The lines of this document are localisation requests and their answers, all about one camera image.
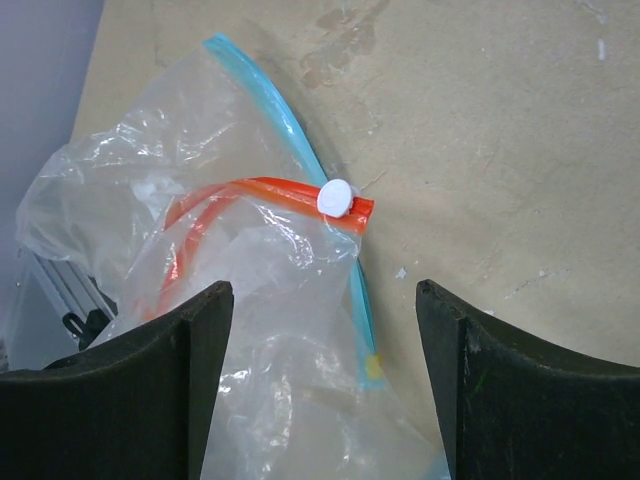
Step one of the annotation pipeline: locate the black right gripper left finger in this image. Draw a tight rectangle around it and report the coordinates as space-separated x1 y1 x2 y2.
1 281 234 479

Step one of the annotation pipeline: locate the clear blue-zipper bag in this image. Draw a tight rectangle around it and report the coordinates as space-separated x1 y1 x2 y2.
203 33 385 390

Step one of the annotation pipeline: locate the clear orange-zipper bag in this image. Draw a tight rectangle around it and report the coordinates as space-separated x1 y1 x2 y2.
17 45 448 479

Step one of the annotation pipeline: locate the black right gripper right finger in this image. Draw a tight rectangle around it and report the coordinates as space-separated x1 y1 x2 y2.
416 280 639 479

